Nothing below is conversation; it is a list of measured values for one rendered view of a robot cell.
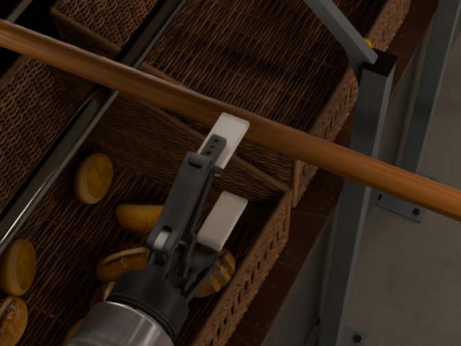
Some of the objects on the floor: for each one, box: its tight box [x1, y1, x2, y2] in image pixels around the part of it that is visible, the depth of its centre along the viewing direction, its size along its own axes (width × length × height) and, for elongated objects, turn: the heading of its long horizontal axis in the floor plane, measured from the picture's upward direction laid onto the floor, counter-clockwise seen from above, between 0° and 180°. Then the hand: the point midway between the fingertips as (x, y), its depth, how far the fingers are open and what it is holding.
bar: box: [0, 0, 461, 346], centre depth 173 cm, size 31×127×118 cm, turn 154°
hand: (231, 167), depth 104 cm, fingers open, 13 cm apart
